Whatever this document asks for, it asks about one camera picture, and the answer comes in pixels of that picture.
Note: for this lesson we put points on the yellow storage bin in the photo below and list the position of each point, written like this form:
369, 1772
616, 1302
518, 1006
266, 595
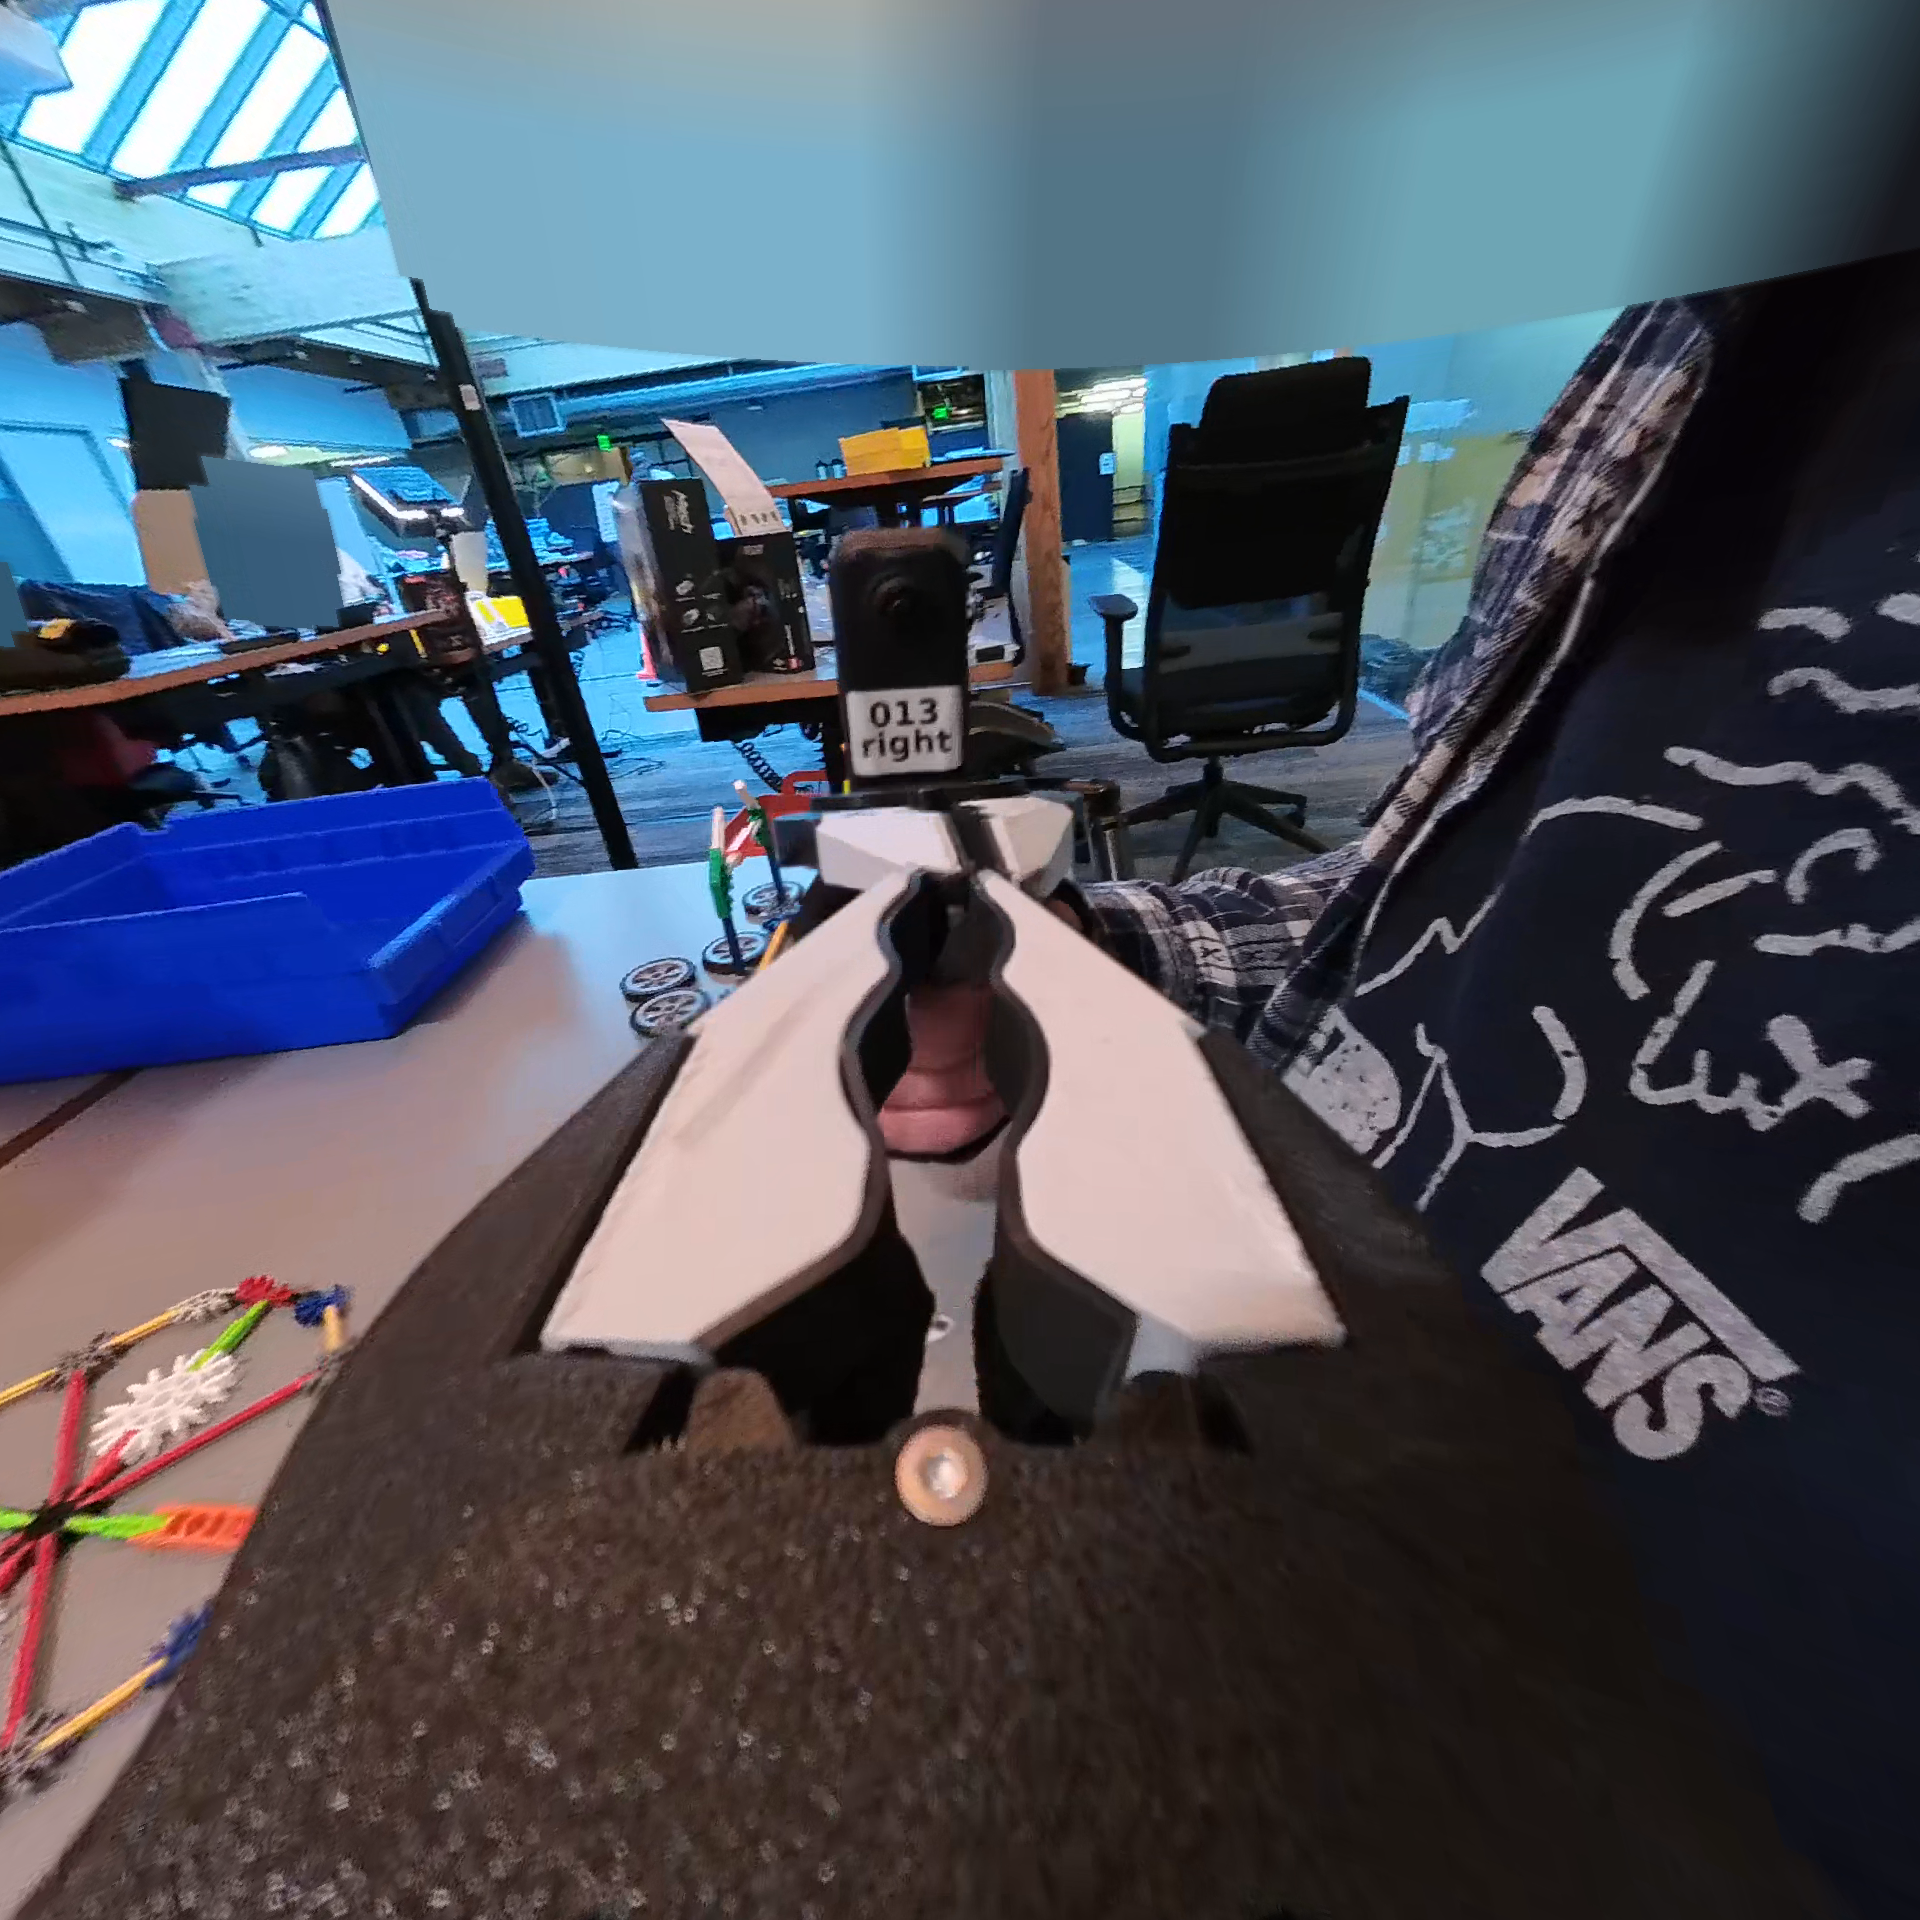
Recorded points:
884, 451

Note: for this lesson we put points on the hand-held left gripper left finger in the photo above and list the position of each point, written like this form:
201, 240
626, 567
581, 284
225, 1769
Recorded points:
721, 1184

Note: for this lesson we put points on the small wooden desk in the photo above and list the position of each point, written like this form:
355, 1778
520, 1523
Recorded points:
884, 482

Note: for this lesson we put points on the black office chair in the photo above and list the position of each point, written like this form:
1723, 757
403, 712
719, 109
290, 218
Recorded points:
1260, 600

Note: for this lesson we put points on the colourful toy wheel construction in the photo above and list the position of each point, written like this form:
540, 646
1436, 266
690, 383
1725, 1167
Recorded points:
164, 1403

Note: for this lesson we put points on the black metal pole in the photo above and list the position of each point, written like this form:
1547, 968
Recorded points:
525, 600

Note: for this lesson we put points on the plain blue plastic bin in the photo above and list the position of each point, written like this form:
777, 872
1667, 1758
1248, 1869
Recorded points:
225, 931

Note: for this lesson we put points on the person's right hand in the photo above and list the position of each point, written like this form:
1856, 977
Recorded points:
942, 1073

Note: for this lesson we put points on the brown cardboard sheet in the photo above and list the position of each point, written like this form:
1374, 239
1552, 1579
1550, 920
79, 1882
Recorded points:
169, 540

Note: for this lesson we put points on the long wooden desk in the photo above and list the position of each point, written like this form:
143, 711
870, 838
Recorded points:
225, 660

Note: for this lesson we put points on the black panel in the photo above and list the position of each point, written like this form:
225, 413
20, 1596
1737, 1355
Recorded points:
176, 428

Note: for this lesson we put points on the black product boxes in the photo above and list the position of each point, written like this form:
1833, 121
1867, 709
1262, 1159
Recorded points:
704, 585

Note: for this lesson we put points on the grey black toy tyre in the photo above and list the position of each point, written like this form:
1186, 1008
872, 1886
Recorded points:
664, 977
671, 1013
770, 900
735, 953

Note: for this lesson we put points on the wooden post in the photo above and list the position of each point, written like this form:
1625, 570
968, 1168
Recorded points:
1040, 525

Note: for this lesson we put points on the person's right forearm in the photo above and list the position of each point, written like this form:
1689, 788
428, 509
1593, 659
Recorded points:
1201, 931

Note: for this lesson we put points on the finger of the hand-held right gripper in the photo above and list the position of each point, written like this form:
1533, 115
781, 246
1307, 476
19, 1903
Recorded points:
1029, 840
884, 849

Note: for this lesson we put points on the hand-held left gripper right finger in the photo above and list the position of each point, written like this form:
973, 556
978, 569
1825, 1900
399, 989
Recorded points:
1171, 1184

